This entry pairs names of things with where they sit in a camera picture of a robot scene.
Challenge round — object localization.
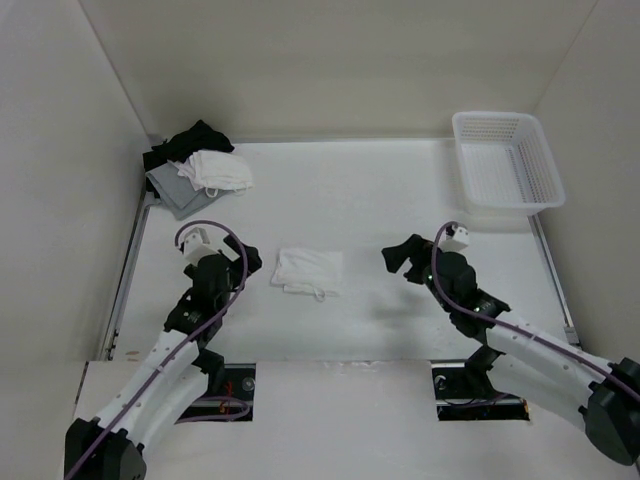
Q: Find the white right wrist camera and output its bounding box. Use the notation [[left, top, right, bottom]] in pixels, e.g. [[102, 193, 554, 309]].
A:
[[441, 224, 470, 252]]

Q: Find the folded grey tank top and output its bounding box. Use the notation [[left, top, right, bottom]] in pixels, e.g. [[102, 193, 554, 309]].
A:
[[145, 163, 224, 220]]

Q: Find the folded white tank top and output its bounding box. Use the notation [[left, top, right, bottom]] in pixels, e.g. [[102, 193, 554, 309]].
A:
[[172, 150, 254, 198]]

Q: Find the white plastic basket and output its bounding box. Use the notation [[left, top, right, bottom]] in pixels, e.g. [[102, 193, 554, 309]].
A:
[[452, 111, 566, 217]]

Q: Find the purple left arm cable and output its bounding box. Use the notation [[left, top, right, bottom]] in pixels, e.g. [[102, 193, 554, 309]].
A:
[[63, 219, 251, 480]]

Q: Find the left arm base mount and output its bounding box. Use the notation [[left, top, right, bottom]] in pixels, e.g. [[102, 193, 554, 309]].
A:
[[178, 363, 256, 423]]

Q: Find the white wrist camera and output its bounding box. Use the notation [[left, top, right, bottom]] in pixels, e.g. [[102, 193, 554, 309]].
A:
[[441, 224, 470, 252], [180, 227, 217, 266]]

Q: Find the black tank top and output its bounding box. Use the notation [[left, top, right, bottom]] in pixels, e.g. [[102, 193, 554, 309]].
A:
[[142, 120, 235, 172]]

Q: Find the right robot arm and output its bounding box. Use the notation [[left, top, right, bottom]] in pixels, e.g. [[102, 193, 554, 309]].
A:
[[381, 234, 639, 466]]

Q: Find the white tank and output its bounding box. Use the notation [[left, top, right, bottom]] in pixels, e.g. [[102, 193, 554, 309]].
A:
[[270, 247, 344, 302], [172, 150, 254, 198]]

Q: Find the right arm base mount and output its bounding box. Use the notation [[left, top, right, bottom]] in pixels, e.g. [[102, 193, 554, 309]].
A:
[[431, 361, 530, 422]]

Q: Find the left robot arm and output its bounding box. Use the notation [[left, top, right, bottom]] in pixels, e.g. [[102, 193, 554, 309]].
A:
[[63, 223, 262, 479]]

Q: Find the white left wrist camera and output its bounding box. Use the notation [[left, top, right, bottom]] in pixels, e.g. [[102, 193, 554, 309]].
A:
[[180, 227, 217, 266]]

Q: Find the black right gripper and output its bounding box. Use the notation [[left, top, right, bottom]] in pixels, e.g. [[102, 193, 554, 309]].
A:
[[381, 234, 454, 313]]

